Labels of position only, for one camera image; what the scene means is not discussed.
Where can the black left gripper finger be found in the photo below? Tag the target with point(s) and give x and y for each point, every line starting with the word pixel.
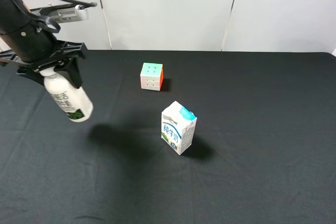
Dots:
pixel 70 71
pixel 31 75

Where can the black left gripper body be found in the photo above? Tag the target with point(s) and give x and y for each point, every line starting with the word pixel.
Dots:
pixel 36 49

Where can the white milk bottle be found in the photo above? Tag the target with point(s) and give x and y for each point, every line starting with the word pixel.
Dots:
pixel 74 102

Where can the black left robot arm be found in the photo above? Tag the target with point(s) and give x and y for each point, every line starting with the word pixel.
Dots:
pixel 15 16

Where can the pastel rubiks cube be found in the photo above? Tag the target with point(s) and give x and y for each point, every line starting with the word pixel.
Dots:
pixel 151 76

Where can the white blue milk carton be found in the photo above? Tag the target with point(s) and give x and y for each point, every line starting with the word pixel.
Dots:
pixel 178 127

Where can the black tablecloth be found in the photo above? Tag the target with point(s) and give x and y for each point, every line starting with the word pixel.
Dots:
pixel 263 149

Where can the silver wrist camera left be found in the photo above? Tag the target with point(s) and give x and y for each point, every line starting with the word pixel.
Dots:
pixel 63 13

